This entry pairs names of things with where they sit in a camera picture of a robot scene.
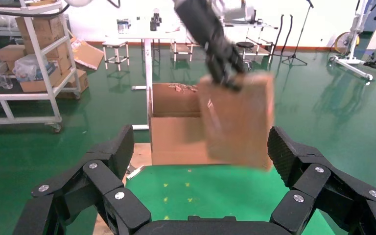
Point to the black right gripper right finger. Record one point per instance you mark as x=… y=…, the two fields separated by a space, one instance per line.
x=321 y=188

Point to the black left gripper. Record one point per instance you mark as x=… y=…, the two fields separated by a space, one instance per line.
x=204 y=29

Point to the black bottle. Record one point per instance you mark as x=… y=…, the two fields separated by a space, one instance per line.
x=253 y=16

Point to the clear plastic bottle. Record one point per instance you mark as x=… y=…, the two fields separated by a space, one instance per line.
x=5 y=81

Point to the white wheeled shelf cart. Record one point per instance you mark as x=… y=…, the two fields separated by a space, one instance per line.
x=50 y=94

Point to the metal clamp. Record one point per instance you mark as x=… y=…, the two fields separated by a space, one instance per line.
x=135 y=172

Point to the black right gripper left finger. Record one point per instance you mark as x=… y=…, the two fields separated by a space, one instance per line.
x=100 y=181

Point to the white tube frame stool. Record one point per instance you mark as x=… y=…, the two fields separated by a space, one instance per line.
x=181 y=48
x=116 y=44

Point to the low wide cardboard box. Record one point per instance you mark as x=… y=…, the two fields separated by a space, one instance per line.
x=37 y=86

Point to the white standing desk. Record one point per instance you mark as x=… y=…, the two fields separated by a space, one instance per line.
x=148 y=65

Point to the yellow round fan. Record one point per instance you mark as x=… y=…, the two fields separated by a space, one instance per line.
x=342 y=42

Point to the black curved tube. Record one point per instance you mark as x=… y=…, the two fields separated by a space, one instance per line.
x=278 y=32
x=288 y=32

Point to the clear plastic bag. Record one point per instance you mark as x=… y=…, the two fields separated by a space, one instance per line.
x=29 y=66

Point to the flat folded cardboard sheet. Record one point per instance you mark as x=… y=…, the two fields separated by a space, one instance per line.
x=89 y=55

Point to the black tripod stand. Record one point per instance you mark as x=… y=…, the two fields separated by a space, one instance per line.
x=293 y=58

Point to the large stacked cardboard box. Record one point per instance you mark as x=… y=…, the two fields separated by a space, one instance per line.
x=42 y=30

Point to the small cardboard box with hole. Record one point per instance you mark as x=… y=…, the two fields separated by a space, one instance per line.
x=240 y=129

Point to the black round stool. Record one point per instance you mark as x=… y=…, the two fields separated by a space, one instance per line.
x=244 y=44

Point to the metal can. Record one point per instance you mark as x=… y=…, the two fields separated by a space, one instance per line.
x=123 y=26

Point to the cardboard box with print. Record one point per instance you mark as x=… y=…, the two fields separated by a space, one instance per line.
x=79 y=82

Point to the white floor stand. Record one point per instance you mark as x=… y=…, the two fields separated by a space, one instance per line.
x=353 y=63

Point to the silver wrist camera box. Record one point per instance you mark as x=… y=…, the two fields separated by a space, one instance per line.
x=236 y=11

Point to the black desktop device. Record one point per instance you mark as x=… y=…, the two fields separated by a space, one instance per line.
x=155 y=21

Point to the small brown cardboard box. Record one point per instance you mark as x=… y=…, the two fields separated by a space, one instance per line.
x=11 y=52

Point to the large open cardboard carton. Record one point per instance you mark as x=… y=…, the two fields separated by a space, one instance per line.
x=175 y=139

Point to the white tube frame table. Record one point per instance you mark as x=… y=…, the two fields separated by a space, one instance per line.
x=262 y=26

